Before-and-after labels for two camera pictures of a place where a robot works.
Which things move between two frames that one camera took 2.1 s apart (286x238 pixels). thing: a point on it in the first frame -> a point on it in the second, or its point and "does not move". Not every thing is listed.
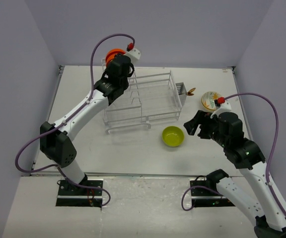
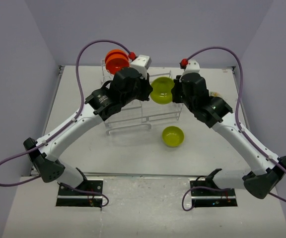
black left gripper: x=108 y=69 -> x=147 y=88
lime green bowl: x=172 y=136 does not move
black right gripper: x=203 y=117 -> x=176 y=97
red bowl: x=116 y=51 does not move
